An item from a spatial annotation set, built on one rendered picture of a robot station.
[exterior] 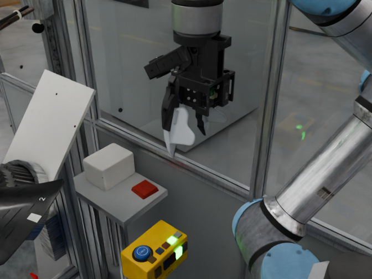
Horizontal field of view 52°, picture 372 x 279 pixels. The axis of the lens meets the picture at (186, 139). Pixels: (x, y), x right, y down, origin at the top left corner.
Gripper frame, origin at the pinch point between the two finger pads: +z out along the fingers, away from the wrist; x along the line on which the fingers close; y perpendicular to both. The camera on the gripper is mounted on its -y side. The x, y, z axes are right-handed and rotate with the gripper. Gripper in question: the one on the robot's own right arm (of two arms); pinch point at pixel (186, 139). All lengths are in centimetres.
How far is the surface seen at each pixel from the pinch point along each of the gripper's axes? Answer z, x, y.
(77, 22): 5, 46, -93
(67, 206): 55, 6, -60
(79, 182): 62, 22, -75
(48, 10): -5, 28, -83
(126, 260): 42.0, -3.5, -17.0
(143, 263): 40.8, -2.0, -12.3
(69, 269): 90, 4, -64
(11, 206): 23.3, -19.5, -36.3
